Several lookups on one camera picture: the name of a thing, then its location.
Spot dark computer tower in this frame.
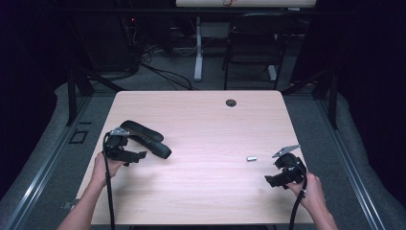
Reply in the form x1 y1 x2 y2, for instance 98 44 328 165
73 12 140 73

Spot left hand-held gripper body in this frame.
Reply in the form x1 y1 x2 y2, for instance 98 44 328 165
103 126 143 164

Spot black metal frame stand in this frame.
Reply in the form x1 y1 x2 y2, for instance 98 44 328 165
66 68 125 127
281 68 339 130

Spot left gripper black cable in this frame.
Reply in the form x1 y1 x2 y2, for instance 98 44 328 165
102 132 117 230

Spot metal floor rail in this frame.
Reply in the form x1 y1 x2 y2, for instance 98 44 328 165
0 95 94 230
315 95 387 230

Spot black folding chair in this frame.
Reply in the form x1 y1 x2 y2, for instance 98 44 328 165
222 12 296 90

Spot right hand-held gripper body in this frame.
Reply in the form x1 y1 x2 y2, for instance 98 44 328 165
271 144 308 190

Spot light background desk top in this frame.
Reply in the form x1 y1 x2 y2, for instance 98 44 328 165
175 0 317 8

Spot person's left hand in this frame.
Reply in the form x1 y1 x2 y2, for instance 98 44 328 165
91 151 127 190

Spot black floor cables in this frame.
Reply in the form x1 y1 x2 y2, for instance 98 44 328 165
140 61 194 91

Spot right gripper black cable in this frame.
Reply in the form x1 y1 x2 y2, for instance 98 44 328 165
287 172 309 230

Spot long white desk leg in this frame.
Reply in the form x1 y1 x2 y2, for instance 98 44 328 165
193 16 204 81

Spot person's right hand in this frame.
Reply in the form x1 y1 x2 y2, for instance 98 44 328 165
286 172 327 213

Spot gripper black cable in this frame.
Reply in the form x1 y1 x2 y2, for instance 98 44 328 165
287 172 309 230
102 132 117 230

